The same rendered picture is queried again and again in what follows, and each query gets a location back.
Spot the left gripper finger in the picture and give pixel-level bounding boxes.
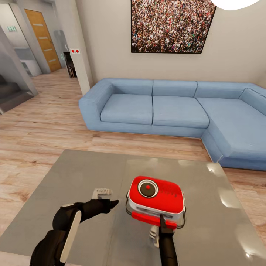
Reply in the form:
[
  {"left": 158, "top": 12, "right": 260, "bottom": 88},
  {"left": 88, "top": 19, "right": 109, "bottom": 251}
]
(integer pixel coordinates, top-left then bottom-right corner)
[{"left": 110, "top": 200, "right": 118, "bottom": 208}]

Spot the radio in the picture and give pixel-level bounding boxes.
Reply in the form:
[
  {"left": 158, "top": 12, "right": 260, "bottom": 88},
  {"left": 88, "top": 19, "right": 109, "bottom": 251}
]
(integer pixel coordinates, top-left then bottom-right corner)
[{"left": 125, "top": 176, "right": 186, "bottom": 231}]

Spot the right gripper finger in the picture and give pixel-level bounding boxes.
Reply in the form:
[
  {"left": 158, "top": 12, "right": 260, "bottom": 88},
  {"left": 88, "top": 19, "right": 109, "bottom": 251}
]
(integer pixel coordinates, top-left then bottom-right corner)
[{"left": 160, "top": 215, "right": 167, "bottom": 229}]

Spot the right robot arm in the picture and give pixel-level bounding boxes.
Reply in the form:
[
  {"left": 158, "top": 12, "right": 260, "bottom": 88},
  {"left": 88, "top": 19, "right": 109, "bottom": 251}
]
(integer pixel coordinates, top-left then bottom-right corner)
[{"left": 148, "top": 215, "right": 178, "bottom": 266}]

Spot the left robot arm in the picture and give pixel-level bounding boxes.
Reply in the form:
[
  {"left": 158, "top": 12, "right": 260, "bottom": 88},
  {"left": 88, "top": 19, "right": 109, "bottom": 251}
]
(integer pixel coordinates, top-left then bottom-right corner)
[{"left": 30, "top": 188, "right": 118, "bottom": 266}]

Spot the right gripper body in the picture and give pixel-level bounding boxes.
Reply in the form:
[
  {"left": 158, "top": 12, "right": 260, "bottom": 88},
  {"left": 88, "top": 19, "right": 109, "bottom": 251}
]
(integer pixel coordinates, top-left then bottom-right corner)
[{"left": 159, "top": 228, "right": 177, "bottom": 261}]

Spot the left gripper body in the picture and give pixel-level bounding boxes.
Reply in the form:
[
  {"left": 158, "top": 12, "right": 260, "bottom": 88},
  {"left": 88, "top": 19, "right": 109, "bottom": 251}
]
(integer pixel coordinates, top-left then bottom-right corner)
[{"left": 87, "top": 199, "right": 111, "bottom": 218}]

